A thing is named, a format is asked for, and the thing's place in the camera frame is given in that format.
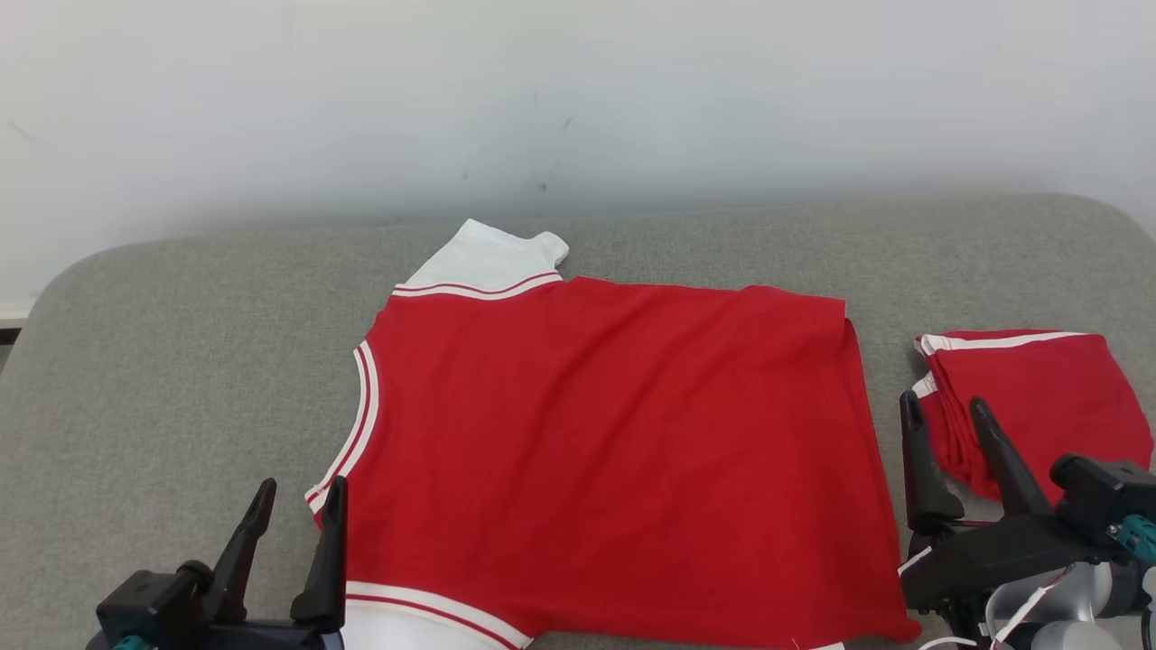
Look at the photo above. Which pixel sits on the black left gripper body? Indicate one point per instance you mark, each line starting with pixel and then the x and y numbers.
pixel 271 637

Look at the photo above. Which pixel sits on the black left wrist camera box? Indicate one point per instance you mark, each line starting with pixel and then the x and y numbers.
pixel 144 600

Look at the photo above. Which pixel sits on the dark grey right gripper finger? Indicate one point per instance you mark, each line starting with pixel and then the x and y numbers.
pixel 926 487
pixel 1011 474

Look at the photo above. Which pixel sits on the white wall baseboard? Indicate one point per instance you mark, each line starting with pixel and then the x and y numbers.
pixel 13 316

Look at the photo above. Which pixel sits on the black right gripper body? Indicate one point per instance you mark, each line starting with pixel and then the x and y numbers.
pixel 984 560

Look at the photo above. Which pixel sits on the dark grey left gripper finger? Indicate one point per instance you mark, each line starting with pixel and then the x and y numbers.
pixel 242 560
pixel 327 578

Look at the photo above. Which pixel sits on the red jersey white sleeves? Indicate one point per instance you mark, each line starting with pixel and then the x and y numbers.
pixel 614 451

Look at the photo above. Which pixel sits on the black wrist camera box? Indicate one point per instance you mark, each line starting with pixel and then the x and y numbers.
pixel 144 600
pixel 1102 492

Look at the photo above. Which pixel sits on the red shorts white side stripe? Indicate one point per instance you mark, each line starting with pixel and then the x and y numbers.
pixel 1057 397

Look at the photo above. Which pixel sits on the grey fabric sofa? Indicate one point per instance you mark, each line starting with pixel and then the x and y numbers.
pixel 181 379

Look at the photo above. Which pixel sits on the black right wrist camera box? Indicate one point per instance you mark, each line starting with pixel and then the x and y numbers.
pixel 1102 492

